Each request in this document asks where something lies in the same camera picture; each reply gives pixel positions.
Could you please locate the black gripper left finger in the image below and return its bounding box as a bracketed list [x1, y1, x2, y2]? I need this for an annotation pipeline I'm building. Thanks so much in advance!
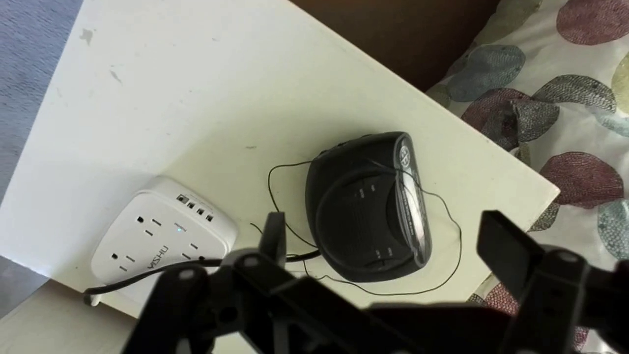
[123, 210, 304, 354]

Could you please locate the black alarm clock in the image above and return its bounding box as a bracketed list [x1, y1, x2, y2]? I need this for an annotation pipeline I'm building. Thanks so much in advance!
[302, 130, 434, 283]

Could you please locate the floral bedspread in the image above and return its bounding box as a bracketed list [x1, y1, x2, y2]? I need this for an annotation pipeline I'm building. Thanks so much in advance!
[424, 0, 629, 354]

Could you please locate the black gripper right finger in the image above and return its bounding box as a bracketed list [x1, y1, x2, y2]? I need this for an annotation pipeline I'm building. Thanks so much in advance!
[475, 208, 629, 354]

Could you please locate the white nightstand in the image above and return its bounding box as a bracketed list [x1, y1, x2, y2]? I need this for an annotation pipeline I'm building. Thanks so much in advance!
[0, 0, 561, 354]

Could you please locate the white power strip device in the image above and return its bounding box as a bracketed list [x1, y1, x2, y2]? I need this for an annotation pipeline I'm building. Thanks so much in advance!
[88, 173, 239, 305]

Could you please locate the brown wooden bed rail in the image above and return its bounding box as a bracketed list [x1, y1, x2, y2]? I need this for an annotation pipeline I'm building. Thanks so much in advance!
[290, 0, 500, 92]

